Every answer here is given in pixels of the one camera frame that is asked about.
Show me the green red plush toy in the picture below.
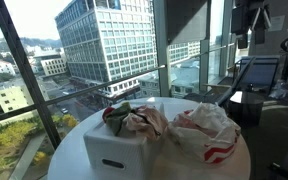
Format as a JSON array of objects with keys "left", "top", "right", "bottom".
[{"left": 102, "top": 102, "right": 132, "bottom": 136}]

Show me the white red plastic bag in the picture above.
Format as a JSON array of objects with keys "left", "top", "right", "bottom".
[{"left": 168, "top": 103, "right": 241, "bottom": 164}]

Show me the round white table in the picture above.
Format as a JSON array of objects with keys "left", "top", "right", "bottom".
[{"left": 47, "top": 97, "right": 250, "bottom": 180}]

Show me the black monitor on desk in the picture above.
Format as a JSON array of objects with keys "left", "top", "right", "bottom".
[{"left": 232, "top": 56, "right": 279, "bottom": 96}]

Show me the pink cloth with black strap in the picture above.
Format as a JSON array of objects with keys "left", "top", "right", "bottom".
[{"left": 123, "top": 105, "right": 168, "bottom": 141}]

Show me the white plastic storage box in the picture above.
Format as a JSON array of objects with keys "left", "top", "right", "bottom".
[{"left": 83, "top": 101, "right": 167, "bottom": 180}]

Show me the dark waste bin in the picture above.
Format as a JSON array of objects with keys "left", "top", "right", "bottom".
[{"left": 229, "top": 91, "right": 264, "bottom": 128}]

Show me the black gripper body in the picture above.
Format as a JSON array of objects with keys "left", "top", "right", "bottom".
[{"left": 231, "top": 0, "right": 271, "bottom": 49}]

